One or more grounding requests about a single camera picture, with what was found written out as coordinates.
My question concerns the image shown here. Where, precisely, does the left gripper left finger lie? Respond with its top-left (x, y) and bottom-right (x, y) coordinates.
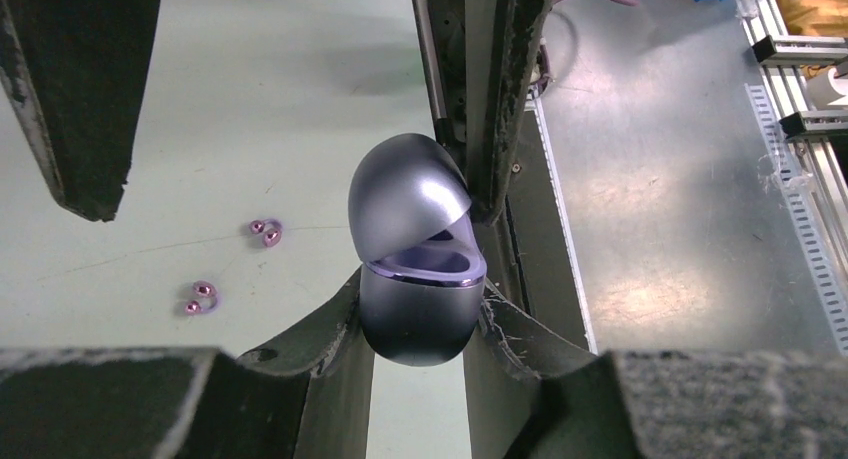
top-left (1, 0), bottom-right (161, 222)

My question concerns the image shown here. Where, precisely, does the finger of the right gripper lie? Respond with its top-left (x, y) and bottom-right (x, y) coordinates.
top-left (237, 267), bottom-right (376, 459)
top-left (463, 289), bottom-right (847, 458)

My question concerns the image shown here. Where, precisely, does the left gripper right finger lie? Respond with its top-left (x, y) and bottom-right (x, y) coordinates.
top-left (464, 0), bottom-right (552, 224)

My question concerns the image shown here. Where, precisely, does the purple earbud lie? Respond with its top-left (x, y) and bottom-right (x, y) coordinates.
top-left (183, 281), bottom-right (220, 316)
top-left (248, 218), bottom-right (283, 248)

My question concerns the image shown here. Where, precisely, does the purple earbud charging case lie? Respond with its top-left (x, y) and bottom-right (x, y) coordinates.
top-left (348, 133), bottom-right (487, 367)

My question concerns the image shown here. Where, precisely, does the grey slotted cable duct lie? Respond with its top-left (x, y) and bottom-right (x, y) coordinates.
top-left (745, 84), bottom-right (847, 357)

